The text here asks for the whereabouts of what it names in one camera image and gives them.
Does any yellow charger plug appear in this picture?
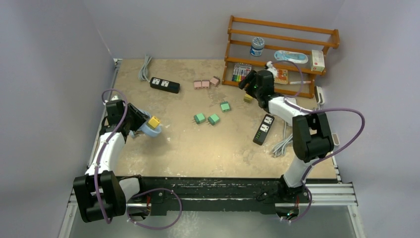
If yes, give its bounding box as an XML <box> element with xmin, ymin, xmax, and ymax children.
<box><xmin>147</xmin><ymin>116</ymin><xmax>160</xmax><ymax>130</ymax></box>
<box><xmin>243</xmin><ymin>94</ymin><xmax>253</xmax><ymax>103</ymax></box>

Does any round white socket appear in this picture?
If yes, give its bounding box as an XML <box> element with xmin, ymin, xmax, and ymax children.
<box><xmin>129</xmin><ymin>123</ymin><xmax>162</xmax><ymax>138</ymax></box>

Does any green charger plug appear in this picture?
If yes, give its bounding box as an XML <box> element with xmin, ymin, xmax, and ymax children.
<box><xmin>220</xmin><ymin>102</ymin><xmax>231</xmax><ymax>113</ymax></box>

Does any black power strip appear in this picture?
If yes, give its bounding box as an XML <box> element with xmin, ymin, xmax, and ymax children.
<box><xmin>150</xmin><ymin>77</ymin><xmax>180</xmax><ymax>94</ymax></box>
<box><xmin>253</xmin><ymin>114</ymin><xmax>274</xmax><ymax>145</ymax></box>

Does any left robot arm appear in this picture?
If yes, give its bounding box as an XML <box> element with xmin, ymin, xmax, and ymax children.
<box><xmin>73</xmin><ymin>99</ymin><xmax>151</xmax><ymax>223</ymax></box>

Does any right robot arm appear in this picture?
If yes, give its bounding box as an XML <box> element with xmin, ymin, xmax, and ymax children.
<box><xmin>239</xmin><ymin>69</ymin><xmax>334</xmax><ymax>202</ymax></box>

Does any marker pen set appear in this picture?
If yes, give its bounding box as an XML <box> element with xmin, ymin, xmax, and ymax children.
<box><xmin>232</xmin><ymin>63</ymin><xmax>252</xmax><ymax>82</ymax></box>

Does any small orange notebook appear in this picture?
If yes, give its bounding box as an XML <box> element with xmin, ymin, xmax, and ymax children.
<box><xmin>274</xmin><ymin>68</ymin><xmax>289</xmax><ymax>85</ymax></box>

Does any blue white jar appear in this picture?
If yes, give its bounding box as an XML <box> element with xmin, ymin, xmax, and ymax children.
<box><xmin>250</xmin><ymin>37</ymin><xmax>265</xmax><ymax>57</ymax></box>

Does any white pen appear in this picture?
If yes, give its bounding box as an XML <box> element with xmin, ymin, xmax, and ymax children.
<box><xmin>289</xmin><ymin>80</ymin><xmax>312</xmax><ymax>85</ymax></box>

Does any wooden shelf rack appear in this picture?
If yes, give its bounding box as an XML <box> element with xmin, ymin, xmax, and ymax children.
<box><xmin>221</xmin><ymin>15</ymin><xmax>340</xmax><ymax>86</ymax></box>

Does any blue oval package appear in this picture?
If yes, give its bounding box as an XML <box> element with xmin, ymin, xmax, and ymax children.
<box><xmin>274</xmin><ymin>50</ymin><xmax>309</xmax><ymax>64</ymax></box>

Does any white red box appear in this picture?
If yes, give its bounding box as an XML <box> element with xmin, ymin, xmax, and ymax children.
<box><xmin>311</xmin><ymin>50</ymin><xmax>325</xmax><ymax>72</ymax></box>

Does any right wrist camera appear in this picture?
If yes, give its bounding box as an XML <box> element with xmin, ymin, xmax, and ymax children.
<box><xmin>264</xmin><ymin>61</ymin><xmax>278</xmax><ymax>78</ymax></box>

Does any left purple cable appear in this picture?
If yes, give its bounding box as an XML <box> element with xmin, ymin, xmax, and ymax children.
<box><xmin>94</xmin><ymin>88</ymin><xmax>183</xmax><ymax>231</ymax></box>

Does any purple cable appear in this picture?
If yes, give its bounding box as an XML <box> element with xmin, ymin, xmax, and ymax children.
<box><xmin>94</xmin><ymin>88</ymin><xmax>183</xmax><ymax>231</ymax></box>
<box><xmin>272</xmin><ymin>60</ymin><xmax>366</xmax><ymax>224</ymax></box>

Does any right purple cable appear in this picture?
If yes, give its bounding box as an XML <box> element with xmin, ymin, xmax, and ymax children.
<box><xmin>272</xmin><ymin>60</ymin><xmax>366</xmax><ymax>224</ymax></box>

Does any white wall clip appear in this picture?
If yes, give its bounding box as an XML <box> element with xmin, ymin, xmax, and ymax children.
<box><xmin>331</xmin><ymin>133</ymin><xmax>340</xmax><ymax>146</ymax></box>
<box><xmin>315</xmin><ymin>86</ymin><xmax>325</xmax><ymax>105</ymax></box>

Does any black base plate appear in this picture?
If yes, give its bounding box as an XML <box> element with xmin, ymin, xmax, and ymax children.
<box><xmin>127</xmin><ymin>177</ymin><xmax>311</xmax><ymax>218</ymax></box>

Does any lower white wall clip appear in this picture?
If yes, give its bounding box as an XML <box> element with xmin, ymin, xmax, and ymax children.
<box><xmin>331</xmin><ymin>133</ymin><xmax>340</xmax><ymax>146</ymax></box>

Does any aluminium rail frame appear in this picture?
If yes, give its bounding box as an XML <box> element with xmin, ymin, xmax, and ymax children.
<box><xmin>59</xmin><ymin>59</ymin><xmax>367</xmax><ymax>238</ymax></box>

